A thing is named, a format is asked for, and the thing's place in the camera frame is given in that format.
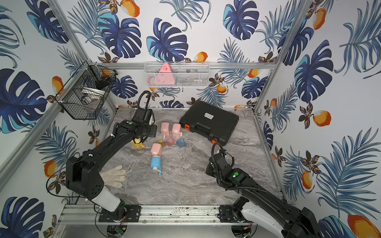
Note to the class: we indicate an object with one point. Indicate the yellow transparent tray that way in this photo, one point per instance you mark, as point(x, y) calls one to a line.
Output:
point(161, 142)

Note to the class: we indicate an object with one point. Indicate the pink pencil sharpener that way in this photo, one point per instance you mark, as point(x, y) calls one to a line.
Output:
point(165, 129)
point(156, 150)
point(176, 130)

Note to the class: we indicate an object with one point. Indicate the blue pencil sharpener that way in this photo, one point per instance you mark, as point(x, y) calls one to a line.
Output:
point(156, 164)

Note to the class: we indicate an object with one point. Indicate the pink triangular object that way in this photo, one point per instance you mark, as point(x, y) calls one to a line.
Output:
point(165, 76)

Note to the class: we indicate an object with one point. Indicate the blue transparent tray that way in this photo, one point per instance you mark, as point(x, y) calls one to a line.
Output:
point(181, 143)

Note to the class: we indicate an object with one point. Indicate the black plastic tool case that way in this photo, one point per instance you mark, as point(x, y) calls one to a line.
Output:
point(213, 123)

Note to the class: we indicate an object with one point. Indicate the white work glove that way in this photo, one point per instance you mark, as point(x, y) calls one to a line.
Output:
point(114, 177)

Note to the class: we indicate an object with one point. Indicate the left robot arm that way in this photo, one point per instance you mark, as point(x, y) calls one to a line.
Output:
point(83, 173)

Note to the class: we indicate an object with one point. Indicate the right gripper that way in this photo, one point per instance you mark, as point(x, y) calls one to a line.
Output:
point(208, 171)

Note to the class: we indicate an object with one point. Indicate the black wire basket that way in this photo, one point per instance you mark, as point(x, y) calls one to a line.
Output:
point(88, 90)

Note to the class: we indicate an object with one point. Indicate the yellow pencil sharpener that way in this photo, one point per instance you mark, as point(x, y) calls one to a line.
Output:
point(137, 143)

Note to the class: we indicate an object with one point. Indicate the white wire mesh basket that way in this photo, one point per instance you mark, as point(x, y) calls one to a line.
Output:
point(186, 73)

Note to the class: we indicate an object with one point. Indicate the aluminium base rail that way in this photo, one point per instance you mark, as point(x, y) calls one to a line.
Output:
point(164, 215)

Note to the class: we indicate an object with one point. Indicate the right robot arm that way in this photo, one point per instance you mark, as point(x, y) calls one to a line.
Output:
point(258, 205)

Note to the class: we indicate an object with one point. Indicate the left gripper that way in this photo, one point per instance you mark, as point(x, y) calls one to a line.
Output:
point(148, 130)

